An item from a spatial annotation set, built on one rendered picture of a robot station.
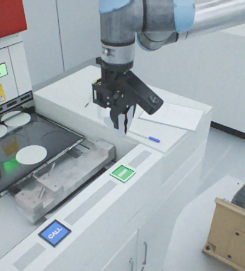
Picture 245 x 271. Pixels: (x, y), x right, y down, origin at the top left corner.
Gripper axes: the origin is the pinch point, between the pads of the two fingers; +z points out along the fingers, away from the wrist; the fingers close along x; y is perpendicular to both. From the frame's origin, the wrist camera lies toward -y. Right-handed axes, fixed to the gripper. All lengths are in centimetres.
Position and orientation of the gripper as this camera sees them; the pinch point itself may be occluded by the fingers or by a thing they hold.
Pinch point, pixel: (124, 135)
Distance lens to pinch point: 83.5
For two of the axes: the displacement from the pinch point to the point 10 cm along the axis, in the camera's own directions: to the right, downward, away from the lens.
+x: -6.1, 4.7, -6.3
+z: -0.1, 8.0, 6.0
